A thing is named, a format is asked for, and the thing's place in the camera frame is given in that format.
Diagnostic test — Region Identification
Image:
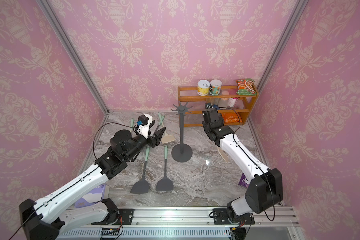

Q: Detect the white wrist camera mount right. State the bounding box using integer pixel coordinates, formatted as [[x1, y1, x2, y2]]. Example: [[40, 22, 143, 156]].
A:
[[205, 103, 213, 109]]

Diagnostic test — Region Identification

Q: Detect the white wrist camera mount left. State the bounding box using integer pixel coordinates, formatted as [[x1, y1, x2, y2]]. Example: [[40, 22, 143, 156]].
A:
[[136, 114, 153, 139]]

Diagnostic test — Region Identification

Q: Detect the wooden three-tier shelf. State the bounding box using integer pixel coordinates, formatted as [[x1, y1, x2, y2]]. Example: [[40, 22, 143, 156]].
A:
[[178, 85, 259, 127]]

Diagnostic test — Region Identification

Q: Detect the purple Foxs candy bag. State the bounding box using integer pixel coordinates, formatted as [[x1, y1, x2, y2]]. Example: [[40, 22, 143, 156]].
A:
[[239, 174, 249, 188]]

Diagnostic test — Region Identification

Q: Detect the green label can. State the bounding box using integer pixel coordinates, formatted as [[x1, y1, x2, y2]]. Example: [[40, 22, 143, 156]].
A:
[[209, 79, 222, 96]]

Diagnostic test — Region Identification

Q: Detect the grey utensil rack stand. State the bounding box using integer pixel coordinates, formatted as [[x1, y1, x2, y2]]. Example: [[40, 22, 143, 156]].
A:
[[171, 102, 193, 163]]

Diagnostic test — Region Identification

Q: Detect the yellow pineapple can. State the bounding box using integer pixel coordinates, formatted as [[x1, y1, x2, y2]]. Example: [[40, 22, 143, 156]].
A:
[[197, 80, 210, 96]]

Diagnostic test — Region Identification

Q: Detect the mint grey solid spatula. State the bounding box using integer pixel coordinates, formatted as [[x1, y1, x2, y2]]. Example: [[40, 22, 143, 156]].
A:
[[156, 145, 174, 192]]

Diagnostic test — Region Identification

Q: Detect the mint grey ladle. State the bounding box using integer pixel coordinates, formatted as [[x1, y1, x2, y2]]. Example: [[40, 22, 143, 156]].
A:
[[130, 147, 150, 194]]

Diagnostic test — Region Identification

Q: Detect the red green snack bag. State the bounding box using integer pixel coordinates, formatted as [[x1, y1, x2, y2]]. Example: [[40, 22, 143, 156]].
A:
[[236, 79, 257, 96]]

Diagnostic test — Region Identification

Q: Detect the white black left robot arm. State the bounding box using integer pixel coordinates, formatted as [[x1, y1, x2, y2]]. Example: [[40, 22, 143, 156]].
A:
[[19, 128, 166, 240]]

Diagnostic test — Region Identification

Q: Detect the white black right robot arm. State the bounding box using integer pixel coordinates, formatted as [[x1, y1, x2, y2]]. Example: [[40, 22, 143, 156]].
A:
[[203, 108, 284, 223]]

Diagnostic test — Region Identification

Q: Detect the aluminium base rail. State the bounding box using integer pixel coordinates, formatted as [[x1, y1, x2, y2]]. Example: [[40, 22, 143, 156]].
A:
[[58, 206, 304, 240]]

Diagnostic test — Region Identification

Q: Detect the purple tissue box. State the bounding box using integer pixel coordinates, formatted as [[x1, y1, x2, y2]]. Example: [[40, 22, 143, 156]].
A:
[[74, 184, 106, 208]]

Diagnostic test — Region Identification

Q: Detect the pink lid white jar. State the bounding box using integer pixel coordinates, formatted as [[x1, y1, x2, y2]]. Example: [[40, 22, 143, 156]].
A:
[[218, 91, 230, 109]]

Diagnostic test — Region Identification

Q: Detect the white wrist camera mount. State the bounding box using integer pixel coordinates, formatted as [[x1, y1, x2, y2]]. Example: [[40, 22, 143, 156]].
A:
[[205, 103, 213, 109], [136, 114, 153, 139]]

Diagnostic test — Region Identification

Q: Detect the mint beige scraper spatula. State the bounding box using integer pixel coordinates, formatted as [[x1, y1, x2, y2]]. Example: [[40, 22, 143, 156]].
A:
[[218, 147, 229, 163]]

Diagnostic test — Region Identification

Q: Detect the white pink bottle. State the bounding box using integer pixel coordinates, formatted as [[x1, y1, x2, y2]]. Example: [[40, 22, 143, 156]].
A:
[[228, 98, 239, 108]]

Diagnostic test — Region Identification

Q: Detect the orange snack bag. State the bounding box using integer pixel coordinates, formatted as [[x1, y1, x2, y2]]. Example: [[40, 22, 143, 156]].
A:
[[221, 112, 243, 124]]

